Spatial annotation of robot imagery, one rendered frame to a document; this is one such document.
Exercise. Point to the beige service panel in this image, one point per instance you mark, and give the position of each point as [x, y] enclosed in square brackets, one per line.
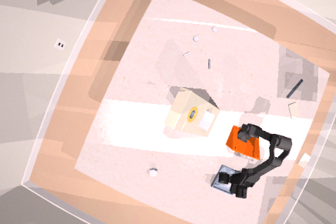
[187, 111]

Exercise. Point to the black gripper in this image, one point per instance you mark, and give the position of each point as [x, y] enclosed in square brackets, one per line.
[225, 178]

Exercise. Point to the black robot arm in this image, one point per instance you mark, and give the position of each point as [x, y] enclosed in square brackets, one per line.
[248, 177]

